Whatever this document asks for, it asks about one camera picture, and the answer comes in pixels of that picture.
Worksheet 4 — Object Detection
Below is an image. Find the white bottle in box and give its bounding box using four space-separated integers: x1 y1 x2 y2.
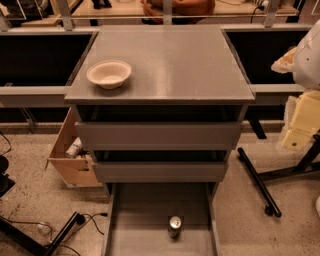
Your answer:
65 137 82 158

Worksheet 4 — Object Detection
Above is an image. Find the grey drawer cabinet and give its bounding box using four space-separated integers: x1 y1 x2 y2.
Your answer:
64 24 256 196

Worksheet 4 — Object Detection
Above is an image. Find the black stand right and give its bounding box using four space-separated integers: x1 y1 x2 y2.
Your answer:
237 134 320 218

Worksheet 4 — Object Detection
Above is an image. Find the grey bottom drawer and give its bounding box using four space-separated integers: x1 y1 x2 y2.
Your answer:
101 183 221 256

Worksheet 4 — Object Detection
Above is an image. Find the black cable on floor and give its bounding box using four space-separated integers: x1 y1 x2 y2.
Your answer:
59 212 109 256

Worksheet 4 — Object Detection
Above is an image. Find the grey middle drawer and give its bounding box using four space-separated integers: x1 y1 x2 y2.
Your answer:
93 150 229 183

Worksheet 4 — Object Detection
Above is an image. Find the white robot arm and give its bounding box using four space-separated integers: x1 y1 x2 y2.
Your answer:
271 20 320 150

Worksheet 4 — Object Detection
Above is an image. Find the black stand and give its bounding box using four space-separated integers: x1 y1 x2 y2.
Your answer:
237 134 320 218
0 212 85 256

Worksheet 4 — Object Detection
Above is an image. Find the black stand left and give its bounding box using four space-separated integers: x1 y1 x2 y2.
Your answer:
0 212 85 256

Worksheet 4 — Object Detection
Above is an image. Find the grey top drawer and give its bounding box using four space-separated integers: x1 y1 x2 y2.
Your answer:
72 105 246 151

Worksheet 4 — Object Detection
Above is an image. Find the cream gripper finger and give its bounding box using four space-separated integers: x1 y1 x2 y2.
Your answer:
280 90 320 150

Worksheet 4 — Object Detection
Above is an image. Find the brown bag on table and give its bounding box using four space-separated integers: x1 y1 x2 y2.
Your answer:
140 0 215 25

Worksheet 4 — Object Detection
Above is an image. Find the grey drawer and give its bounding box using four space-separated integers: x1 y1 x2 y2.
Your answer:
72 105 246 151
101 183 221 256
93 150 229 183

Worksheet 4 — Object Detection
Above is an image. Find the white paper bowl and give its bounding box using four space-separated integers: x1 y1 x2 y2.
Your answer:
86 60 132 89

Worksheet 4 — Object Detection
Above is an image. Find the green soda can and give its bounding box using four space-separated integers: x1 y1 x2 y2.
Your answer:
168 216 183 239

